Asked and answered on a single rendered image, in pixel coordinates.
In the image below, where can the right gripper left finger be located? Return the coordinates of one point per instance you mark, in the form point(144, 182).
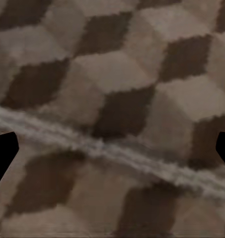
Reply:
point(8, 150)

